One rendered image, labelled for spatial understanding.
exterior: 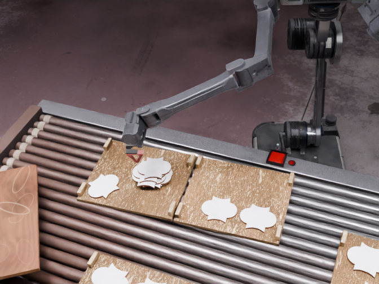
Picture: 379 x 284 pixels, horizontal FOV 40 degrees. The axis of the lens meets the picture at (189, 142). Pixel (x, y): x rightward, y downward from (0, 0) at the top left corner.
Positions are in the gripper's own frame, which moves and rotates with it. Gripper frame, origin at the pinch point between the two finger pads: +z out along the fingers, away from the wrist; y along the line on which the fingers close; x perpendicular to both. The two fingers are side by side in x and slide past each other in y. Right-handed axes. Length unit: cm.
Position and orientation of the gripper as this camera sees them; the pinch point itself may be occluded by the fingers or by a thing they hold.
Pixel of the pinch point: (138, 152)
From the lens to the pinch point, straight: 210.2
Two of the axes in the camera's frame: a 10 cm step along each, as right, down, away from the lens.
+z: 0.5, 7.0, 7.1
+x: 10.0, 0.0, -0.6
